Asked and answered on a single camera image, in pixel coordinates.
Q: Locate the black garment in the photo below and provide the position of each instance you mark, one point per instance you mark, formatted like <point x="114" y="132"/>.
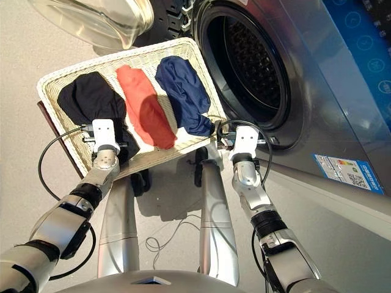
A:
<point x="91" y="97"/>

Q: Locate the red orange garment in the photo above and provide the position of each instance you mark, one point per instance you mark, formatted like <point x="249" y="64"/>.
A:
<point x="143" y="100"/>

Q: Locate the navy blue garment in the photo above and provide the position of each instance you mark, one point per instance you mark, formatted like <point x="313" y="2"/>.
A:
<point x="183" y="85"/>

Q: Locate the dark brown basket stand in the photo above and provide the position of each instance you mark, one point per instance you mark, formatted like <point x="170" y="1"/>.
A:
<point x="40" y="105"/>

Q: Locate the pale woven laundry basket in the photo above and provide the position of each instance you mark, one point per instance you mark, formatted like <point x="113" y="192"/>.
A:
<point x="100" y="64"/>

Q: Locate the grey washing machine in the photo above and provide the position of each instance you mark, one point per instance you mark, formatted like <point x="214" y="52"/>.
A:
<point x="320" y="91"/>

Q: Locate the black stand caster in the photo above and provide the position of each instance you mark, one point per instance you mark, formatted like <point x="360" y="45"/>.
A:
<point x="140" y="183"/>
<point x="199" y="177"/>

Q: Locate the silver robot leg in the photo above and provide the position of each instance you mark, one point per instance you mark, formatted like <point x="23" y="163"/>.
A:
<point x="215" y="213"/>
<point x="117" y="229"/>

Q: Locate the round glass washer door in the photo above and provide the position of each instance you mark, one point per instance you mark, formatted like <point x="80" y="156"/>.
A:
<point x="91" y="21"/>

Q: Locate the blue energy label sticker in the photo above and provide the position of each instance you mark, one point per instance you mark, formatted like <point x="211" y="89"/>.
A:
<point x="345" y="171"/>

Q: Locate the silver robot torso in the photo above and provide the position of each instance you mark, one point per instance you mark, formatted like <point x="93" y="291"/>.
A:
<point x="107" y="284"/>

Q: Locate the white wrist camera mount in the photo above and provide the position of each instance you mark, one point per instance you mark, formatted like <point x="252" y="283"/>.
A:
<point x="104" y="134"/>
<point x="246" y="143"/>

